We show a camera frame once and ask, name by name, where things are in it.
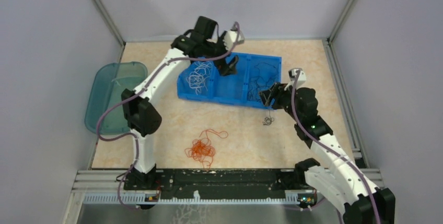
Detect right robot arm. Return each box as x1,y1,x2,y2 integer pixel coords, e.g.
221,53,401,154
259,82,395,223

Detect blue plastic compartment bin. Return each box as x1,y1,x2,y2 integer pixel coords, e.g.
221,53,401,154
177,53,282,109

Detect aluminium frame rail right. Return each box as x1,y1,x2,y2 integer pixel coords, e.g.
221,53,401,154
322,0,370,169

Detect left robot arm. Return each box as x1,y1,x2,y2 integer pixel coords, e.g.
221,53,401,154
121,16,244,190

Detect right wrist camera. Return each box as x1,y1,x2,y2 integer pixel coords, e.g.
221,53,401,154
287,68,307,89

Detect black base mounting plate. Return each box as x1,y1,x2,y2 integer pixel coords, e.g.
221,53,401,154
123,169,310,199

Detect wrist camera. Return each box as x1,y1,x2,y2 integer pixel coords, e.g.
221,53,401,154
223,29,245,50
287,68,307,89

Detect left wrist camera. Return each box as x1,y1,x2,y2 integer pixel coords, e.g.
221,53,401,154
223,29,245,50

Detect black cable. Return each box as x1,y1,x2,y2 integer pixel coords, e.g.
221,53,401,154
262,107,275,126

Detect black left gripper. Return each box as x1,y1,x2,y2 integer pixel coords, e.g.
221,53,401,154
203,31,239,76

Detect white cables in bin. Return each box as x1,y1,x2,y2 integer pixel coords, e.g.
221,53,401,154
185,60,215,96

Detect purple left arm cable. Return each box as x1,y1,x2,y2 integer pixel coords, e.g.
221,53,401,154
96,21,241,211

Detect teal plastic basin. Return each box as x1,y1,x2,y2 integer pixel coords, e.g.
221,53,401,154
84,62,148,135

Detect black cables in bin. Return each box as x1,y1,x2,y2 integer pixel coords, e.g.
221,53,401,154
246,61,279,105

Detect aluminium frame rail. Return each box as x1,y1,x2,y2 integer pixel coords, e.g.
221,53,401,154
91,0,126,48
322,0,370,169

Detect aluminium frame rail left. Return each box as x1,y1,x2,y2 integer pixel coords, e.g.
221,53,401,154
91,0,126,48

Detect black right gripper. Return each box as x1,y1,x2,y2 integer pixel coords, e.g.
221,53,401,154
259,81,302,122

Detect white slotted cable duct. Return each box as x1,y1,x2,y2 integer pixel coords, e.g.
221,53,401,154
83,192,300,206

